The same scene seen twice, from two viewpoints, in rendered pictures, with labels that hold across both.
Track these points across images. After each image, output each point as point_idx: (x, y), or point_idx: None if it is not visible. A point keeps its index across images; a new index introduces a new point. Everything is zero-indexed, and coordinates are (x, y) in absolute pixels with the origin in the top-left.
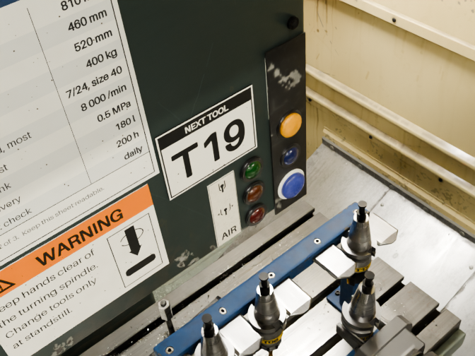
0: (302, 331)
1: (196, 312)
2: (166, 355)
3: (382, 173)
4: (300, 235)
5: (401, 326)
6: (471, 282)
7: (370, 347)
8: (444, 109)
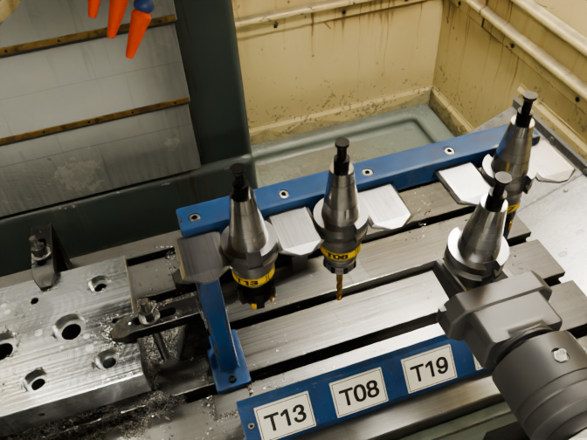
0: (404, 293)
1: None
2: (187, 222)
3: (578, 151)
4: (444, 189)
5: (532, 286)
6: None
7: (473, 298)
8: None
